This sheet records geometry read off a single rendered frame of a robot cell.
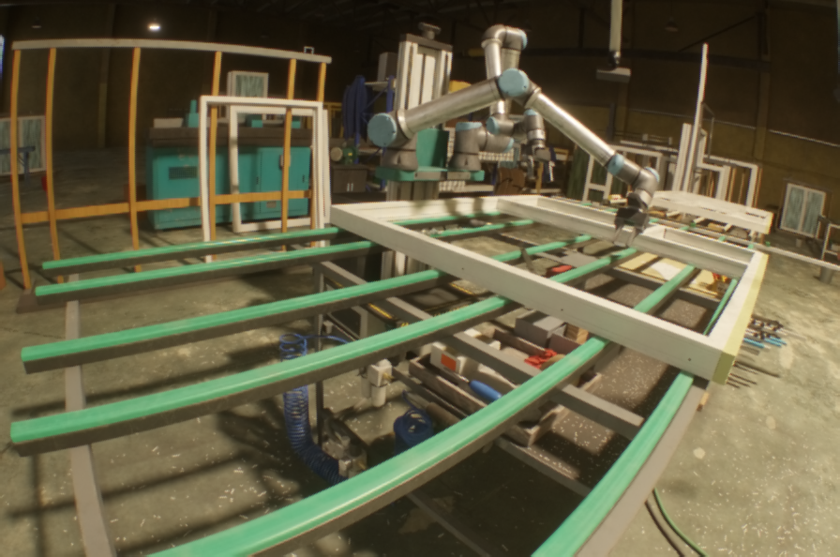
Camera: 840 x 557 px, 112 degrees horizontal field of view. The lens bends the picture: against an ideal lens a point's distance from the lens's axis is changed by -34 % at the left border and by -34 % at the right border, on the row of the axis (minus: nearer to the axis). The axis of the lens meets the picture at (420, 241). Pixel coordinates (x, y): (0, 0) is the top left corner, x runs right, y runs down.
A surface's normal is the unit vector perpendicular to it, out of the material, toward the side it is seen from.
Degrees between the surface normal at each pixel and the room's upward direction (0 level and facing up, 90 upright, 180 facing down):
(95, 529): 0
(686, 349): 90
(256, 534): 0
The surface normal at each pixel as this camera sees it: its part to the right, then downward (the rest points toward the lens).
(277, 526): 0.09, -0.96
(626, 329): -0.75, 0.11
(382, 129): -0.42, 0.23
